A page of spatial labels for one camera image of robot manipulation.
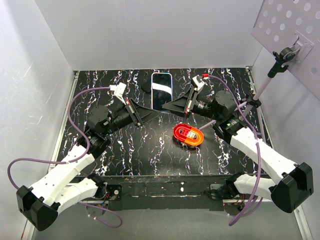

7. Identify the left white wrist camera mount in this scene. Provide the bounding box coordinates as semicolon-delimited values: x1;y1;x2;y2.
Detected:
109;82;127;105

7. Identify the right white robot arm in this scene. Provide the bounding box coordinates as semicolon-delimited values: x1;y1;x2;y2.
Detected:
162;88;314;213

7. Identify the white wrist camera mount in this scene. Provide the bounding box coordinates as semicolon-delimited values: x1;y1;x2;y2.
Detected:
191;74;209;93
109;82;127;105

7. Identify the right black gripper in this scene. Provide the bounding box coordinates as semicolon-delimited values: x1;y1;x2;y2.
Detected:
162;87;221;122

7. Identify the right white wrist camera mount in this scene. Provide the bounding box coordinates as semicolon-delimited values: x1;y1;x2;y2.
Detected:
191;74;209;93

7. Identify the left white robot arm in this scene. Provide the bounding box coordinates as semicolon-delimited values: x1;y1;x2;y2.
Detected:
16;99;160;231

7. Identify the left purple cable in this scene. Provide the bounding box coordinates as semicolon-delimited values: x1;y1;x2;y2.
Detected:
6;86;123;229

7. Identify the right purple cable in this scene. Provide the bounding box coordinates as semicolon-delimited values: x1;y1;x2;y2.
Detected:
208;74;263;227

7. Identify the smartphone with black screen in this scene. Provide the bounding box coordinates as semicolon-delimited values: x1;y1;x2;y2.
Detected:
151;72;173;113

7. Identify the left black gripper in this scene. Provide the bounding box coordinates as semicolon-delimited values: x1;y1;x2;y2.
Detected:
101;97;161;137

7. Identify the red orange oval tray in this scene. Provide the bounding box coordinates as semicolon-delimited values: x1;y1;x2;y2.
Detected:
173;123;205;147

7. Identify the purple cable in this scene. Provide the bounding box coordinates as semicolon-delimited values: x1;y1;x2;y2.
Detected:
6;86;123;229
208;74;263;227

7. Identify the perforated lilac panel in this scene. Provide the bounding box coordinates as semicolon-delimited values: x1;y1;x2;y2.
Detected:
251;0;320;98

